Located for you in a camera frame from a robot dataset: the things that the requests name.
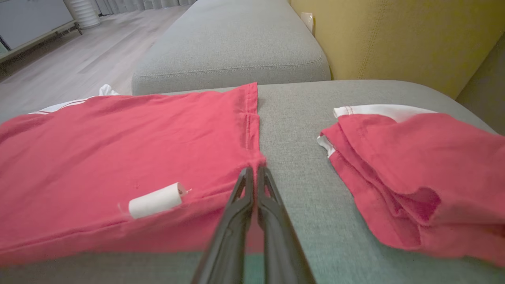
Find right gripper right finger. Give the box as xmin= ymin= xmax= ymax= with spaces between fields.
xmin=256 ymin=166 xmax=316 ymax=284

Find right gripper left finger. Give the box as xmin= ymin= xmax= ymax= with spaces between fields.
xmin=191 ymin=166 xmax=255 ymax=284

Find red shorts with white band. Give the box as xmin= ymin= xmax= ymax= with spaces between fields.
xmin=317 ymin=104 xmax=505 ymax=269

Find red shirt with white sleeves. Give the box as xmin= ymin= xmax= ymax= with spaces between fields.
xmin=0 ymin=82 xmax=267 ymax=269

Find large grey sofa seat cushion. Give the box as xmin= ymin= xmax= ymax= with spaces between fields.
xmin=0 ymin=80 xmax=505 ymax=284

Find small grey sofa cushion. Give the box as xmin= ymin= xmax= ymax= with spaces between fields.
xmin=131 ymin=0 xmax=332 ymax=96

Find yellow sofa backrest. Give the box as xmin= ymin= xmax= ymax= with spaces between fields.
xmin=291 ymin=0 xmax=505 ymax=99

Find grey curtain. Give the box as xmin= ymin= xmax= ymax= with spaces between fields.
xmin=91 ymin=0 xmax=198 ymax=16

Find white ribbed cylinder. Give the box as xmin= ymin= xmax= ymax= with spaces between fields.
xmin=63 ymin=0 xmax=101 ymax=29

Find white cabinet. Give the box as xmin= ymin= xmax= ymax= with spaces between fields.
xmin=0 ymin=0 xmax=83 ymax=64

